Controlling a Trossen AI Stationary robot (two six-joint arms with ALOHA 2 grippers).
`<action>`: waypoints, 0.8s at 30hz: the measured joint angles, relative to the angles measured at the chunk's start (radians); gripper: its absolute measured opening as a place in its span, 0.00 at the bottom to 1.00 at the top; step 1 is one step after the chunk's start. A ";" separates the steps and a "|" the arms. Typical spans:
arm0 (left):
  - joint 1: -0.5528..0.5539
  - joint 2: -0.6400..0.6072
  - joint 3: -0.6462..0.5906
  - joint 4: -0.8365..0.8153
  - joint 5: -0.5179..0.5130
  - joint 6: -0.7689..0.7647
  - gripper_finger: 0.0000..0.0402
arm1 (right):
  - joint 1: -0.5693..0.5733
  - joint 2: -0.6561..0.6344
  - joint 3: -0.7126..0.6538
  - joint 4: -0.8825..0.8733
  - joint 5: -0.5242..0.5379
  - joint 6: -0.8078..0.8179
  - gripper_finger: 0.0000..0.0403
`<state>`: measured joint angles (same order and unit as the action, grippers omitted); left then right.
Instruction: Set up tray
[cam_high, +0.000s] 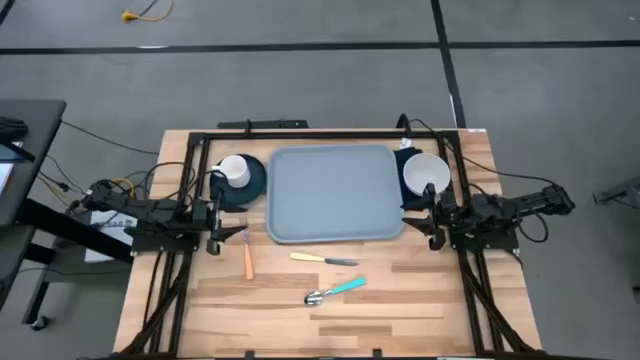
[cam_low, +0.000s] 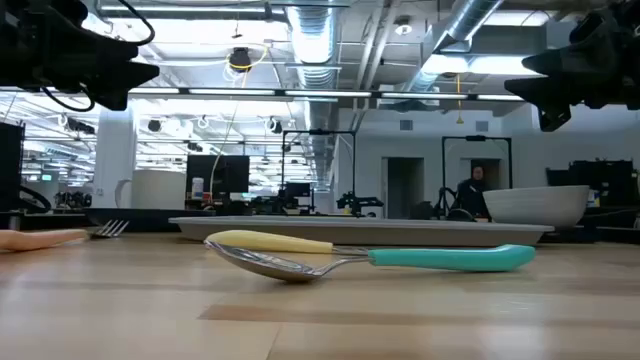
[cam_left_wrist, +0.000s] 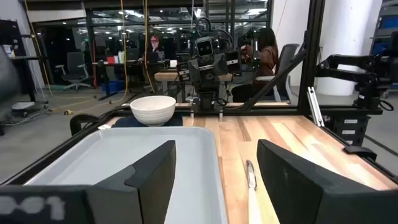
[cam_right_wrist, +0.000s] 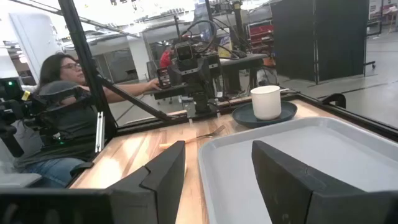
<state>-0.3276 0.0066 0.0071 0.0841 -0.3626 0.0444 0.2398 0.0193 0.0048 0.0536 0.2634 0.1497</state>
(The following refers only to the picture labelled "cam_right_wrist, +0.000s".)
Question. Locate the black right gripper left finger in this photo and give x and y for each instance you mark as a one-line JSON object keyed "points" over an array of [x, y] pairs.
{"points": [[164, 180]]}

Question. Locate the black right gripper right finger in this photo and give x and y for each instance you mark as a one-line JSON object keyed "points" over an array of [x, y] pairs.
{"points": [[280, 180]]}

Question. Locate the dark blue plate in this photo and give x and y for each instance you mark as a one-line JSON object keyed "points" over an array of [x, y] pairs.
{"points": [[242, 119]]}

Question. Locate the white mug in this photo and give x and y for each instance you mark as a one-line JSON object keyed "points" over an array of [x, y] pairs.
{"points": [[265, 102]]}

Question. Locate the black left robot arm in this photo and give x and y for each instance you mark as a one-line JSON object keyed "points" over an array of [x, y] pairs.
{"points": [[202, 104]]}

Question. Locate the grey plastic tray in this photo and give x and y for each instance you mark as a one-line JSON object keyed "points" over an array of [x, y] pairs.
{"points": [[342, 155]]}

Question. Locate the black background table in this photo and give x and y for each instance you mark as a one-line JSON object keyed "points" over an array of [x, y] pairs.
{"points": [[242, 59]]}

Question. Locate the red shelf rack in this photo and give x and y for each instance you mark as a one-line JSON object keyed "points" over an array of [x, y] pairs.
{"points": [[261, 34]]}

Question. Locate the black partition screen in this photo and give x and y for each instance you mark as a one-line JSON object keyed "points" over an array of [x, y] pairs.
{"points": [[311, 40]]}

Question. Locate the person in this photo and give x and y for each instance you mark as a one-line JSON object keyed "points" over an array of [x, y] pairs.
{"points": [[65, 67]]}

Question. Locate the black equipment with green light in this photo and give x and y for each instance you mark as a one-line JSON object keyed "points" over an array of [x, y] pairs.
{"points": [[12, 102]]}

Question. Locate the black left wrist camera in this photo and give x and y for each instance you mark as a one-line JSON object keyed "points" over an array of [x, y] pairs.
{"points": [[184, 52]]}

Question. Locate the black table edge frame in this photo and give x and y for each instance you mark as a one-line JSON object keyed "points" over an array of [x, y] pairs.
{"points": [[149, 126]]}

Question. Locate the black diagonal frame brace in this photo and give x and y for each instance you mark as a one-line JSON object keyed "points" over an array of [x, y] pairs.
{"points": [[136, 104]]}

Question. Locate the silver metal bracket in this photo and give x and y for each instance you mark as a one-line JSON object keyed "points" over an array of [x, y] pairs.
{"points": [[99, 132]]}

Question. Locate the black frame post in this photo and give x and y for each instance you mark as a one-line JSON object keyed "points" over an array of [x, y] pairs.
{"points": [[81, 46]]}

